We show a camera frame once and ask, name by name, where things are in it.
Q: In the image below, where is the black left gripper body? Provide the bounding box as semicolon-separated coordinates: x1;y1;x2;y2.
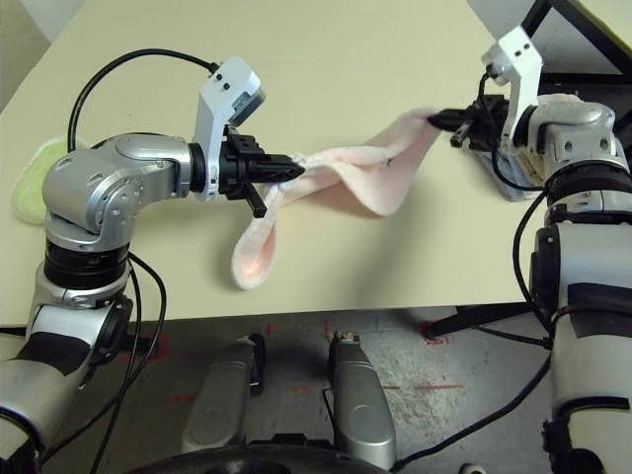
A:
216;128;271;219

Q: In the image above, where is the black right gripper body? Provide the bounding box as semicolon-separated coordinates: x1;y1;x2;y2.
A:
451;94;510;152

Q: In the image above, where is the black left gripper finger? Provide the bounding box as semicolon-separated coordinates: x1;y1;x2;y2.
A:
260;168;304;186
260;153;305;171

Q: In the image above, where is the pink terry towel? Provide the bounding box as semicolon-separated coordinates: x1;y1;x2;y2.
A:
231;107;443;291

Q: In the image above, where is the light blue towel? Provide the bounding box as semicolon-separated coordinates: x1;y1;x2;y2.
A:
476;147;549;203

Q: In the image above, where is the green terry towel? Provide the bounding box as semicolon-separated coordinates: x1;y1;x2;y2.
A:
10;136;70;226

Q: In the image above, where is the black framed side table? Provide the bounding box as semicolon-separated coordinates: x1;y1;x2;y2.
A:
520;0;632;78

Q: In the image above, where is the red floor tape corner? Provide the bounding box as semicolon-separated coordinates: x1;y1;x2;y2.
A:
422;320;453;347

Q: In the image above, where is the silver left robot leg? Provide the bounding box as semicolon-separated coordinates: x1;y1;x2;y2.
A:
181;333;268;453

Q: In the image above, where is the silver robot leg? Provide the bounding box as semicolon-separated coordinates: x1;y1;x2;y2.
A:
323;331;399;470
181;333;268;453

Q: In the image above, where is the silver right robot leg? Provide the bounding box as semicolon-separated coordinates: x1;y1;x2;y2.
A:
323;331;399;470

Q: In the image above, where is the black robot torso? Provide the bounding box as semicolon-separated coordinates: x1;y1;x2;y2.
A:
122;434;396;474

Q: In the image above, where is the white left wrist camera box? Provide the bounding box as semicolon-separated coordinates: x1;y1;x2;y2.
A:
190;55;268;202

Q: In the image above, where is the black left camera cable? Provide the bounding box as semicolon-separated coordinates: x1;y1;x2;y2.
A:
67;46;221;152

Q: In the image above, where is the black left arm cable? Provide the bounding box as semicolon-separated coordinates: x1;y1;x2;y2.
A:
78;254;167;474

